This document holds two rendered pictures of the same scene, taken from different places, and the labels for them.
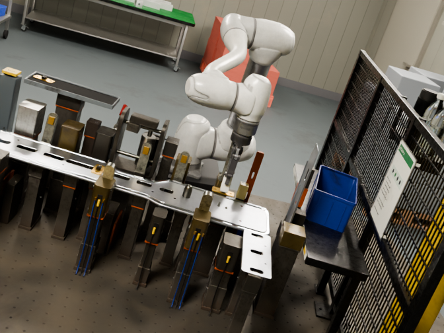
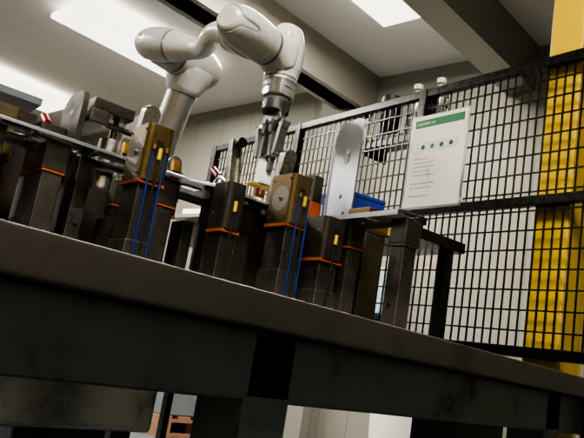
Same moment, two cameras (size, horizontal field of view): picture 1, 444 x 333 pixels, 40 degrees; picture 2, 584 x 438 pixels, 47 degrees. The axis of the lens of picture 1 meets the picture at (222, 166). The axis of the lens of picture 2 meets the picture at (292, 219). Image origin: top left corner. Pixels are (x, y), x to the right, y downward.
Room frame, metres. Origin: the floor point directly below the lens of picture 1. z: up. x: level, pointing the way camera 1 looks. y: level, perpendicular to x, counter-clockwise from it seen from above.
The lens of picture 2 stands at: (0.61, 0.86, 0.63)
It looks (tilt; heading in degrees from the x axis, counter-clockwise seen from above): 12 degrees up; 326
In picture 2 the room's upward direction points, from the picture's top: 10 degrees clockwise
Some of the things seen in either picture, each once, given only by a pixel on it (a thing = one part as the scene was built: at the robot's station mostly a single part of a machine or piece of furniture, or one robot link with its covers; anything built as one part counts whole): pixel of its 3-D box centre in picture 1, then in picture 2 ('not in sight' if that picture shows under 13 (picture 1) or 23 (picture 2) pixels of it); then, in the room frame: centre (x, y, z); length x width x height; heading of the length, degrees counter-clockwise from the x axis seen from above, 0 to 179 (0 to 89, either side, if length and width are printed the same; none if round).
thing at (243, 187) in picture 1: (230, 223); not in sight; (2.21, -0.11, 0.88); 0.04 x 0.04 x 0.37; 3
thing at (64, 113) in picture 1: (62, 141); not in sight; (2.38, 0.68, 0.92); 0.10 x 0.08 x 0.45; 93
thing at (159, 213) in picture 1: (149, 250); (222, 248); (1.89, 0.15, 0.84); 0.10 x 0.05 x 0.29; 3
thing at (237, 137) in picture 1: (239, 143); (274, 116); (2.08, -0.03, 1.26); 0.08 x 0.07 x 0.09; 3
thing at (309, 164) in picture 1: (300, 187); (342, 175); (2.08, -0.30, 1.17); 0.12 x 0.01 x 0.34; 3
